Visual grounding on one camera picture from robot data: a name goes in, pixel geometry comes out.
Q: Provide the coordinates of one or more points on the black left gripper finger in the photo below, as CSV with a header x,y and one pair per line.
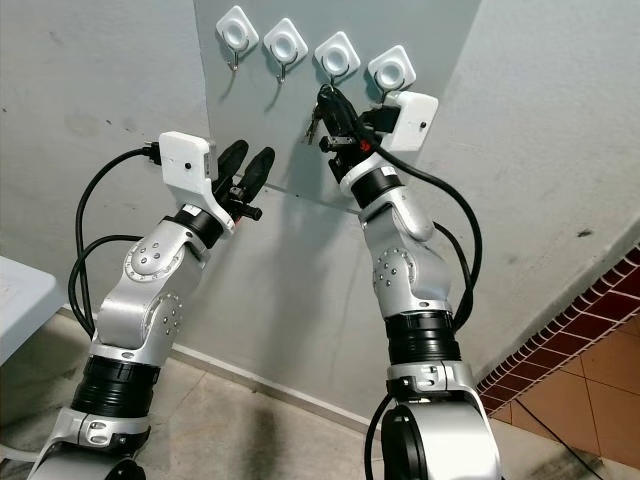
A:
x,y
258,172
232,160

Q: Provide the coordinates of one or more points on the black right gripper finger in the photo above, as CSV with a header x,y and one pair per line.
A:
x,y
331,112
352,118

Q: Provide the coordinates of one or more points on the brass and silver key pair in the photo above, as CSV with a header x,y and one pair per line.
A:
x,y
312,128

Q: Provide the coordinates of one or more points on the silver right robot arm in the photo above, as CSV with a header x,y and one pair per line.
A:
x,y
405,270

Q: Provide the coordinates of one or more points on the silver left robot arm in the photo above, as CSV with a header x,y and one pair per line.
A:
x,y
150,300

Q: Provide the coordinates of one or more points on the white folding table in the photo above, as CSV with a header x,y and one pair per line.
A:
x,y
25,305

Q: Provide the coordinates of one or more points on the red tile skirting strip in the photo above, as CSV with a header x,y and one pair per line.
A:
x,y
570,320

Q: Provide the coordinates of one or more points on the grey wall panel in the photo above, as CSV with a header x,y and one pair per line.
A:
x,y
285,150

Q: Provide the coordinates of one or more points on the white square wall hook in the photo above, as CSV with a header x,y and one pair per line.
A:
x,y
286,42
337,54
237,30
392,68

